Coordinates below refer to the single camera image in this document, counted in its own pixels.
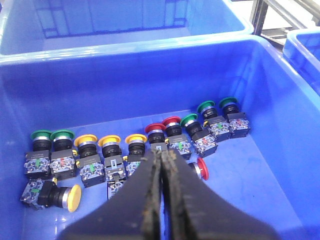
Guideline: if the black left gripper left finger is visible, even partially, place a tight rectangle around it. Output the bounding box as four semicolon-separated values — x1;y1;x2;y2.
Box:
58;150;162;240

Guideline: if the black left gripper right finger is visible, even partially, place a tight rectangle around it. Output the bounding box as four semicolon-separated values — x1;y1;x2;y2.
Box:
161;150;279;240

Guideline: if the yellow push button upright middle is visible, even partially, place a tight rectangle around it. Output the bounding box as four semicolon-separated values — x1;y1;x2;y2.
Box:
98;135;127;200

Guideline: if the yellow push button upright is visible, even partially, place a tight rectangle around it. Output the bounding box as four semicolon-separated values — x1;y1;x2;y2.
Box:
98;135;127;200
73;134;105;188
123;133;147;178

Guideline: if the red push button lying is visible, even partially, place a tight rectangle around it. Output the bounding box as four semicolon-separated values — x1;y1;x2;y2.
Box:
188;157;209;181

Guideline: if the yellow push button upright left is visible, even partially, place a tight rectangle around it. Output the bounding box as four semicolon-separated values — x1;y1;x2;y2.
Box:
73;134;105;188

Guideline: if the green push button middle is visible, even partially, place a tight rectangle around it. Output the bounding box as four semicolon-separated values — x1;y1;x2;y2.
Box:
180;113;218;158

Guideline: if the green push button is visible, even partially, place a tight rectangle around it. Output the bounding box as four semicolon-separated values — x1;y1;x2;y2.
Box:
180;113;218;158
49;129;76;180
219;97;251;139
197;100;231;143
23;129;52;179

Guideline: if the red push button left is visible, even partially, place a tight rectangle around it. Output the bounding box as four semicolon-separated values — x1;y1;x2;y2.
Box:
162;116;192;160

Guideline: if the yellow push button upright right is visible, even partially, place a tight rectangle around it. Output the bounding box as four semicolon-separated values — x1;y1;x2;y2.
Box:
123;133;147;178

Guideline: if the red push button behind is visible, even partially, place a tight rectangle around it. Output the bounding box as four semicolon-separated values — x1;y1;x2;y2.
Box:
144;123;168;152

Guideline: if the left blue plastic bin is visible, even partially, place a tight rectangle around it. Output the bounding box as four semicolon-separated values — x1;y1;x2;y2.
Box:
0;35;320;240

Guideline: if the blue plastic bin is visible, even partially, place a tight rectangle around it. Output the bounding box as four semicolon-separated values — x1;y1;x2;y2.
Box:
282;27;320;93
0;35;320;240

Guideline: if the yellow push button lying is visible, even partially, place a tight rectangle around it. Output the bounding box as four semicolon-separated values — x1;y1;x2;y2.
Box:
20;178;82;213

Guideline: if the green push button far right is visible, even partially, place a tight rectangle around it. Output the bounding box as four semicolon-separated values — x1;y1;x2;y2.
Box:
219;97;251;139

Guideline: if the green push button far left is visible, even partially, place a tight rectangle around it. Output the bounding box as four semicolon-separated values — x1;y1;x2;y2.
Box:
23;129;52;179

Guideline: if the right blue plastic bin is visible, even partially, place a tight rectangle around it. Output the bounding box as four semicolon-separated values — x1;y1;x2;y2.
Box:
282;27;320;93

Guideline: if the far left blue bin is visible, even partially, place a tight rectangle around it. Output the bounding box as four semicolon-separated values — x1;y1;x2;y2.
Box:
0;0;254;56

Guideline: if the metal rack frame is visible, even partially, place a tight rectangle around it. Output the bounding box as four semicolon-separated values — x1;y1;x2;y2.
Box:
232;0;320;49

